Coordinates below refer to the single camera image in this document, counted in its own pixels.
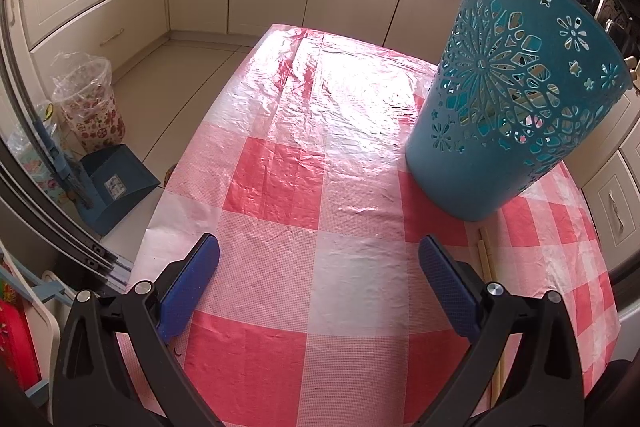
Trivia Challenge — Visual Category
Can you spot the blue perforated plastic basket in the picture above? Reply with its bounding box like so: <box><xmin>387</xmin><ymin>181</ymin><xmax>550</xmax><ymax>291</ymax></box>
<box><xmin>405</xmin><ymin>0</ymin><xmax>632</xmax><ymax>223</ymax></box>

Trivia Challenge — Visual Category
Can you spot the blue dustpan with broom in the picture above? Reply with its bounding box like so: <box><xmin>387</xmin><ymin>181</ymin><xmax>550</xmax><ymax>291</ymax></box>
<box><xmin>30</xmin><ymin>107</ymin><xmax>162</xmax><ymax>238</ymax></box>

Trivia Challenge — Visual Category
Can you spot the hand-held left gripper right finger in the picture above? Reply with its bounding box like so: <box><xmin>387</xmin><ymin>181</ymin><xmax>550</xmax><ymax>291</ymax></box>
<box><xmin>417</xmin><ymin>235</ymin><xmax>586</xmax><ymax>427</ymax></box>

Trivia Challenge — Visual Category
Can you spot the metal sliding door frame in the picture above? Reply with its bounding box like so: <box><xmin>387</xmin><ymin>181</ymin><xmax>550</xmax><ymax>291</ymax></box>
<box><xmin>0</xmin><ymin>52</ymin><xmax>135</xmax><ymax>294</ymax></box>

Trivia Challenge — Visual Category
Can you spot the floral trash bin with bag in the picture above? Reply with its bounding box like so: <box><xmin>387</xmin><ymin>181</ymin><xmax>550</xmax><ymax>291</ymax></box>
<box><xmin>51</xmin><ymin>51</ymin><xmax>127</xmax><ymax>156</ymax></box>

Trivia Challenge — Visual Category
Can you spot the cream cabinet with curved handles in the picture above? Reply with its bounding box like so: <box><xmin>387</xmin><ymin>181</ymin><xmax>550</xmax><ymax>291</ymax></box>
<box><xmin>579</xmin><ymin>92</ymin><xmax>640</xmax><ymax>269</ymax></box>

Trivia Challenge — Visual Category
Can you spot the red floral container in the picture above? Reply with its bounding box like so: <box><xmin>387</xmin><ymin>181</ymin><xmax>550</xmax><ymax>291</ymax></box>
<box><xmin>0</xmin><ymin>297</ymin><xmax>42</xmax><ymax>392</ymax></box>

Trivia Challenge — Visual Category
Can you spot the red checkered plastic tablecloth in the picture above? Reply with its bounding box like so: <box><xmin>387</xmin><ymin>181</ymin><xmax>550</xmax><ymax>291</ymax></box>
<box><xmin>117</xmin><ymin>23</ymin><xmax>623</xmax><ymax>427</ymax></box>

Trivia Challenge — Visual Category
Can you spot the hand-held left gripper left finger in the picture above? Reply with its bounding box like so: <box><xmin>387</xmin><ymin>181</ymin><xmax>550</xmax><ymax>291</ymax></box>
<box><xmin>50</xmin><ymin>233</ymin><xmax>221</xmax><ymax>427</ymax></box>

